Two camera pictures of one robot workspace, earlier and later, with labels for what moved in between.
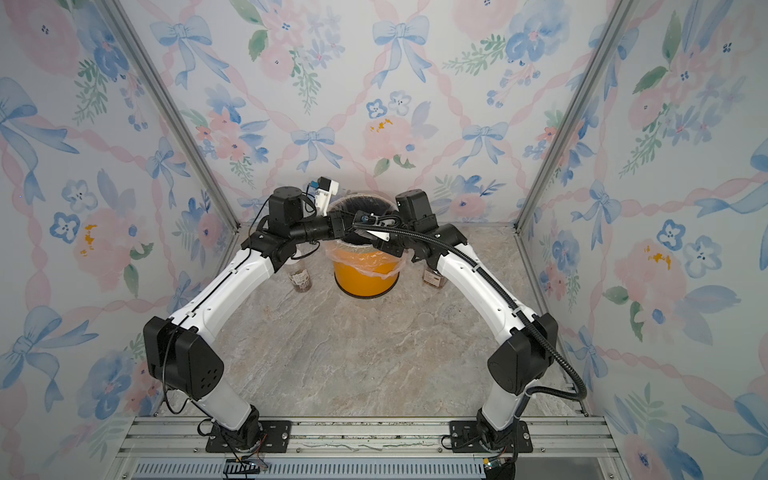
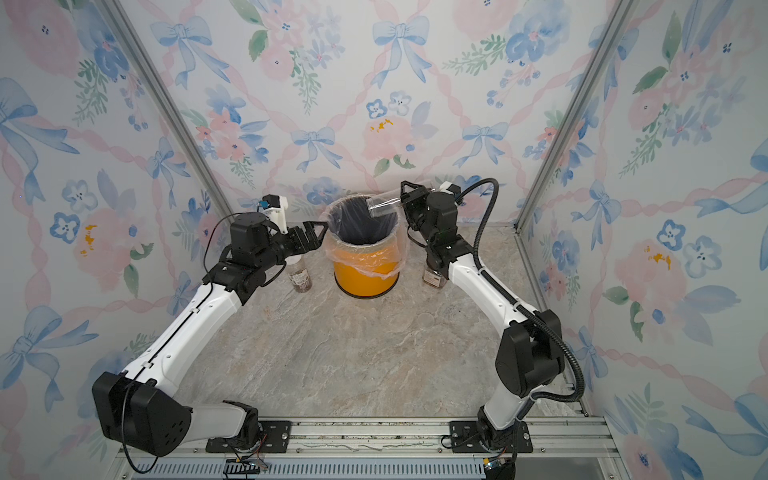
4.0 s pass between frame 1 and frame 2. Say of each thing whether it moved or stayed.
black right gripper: moved
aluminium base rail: stayed
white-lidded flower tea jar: stayed
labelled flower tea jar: stayed
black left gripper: moved
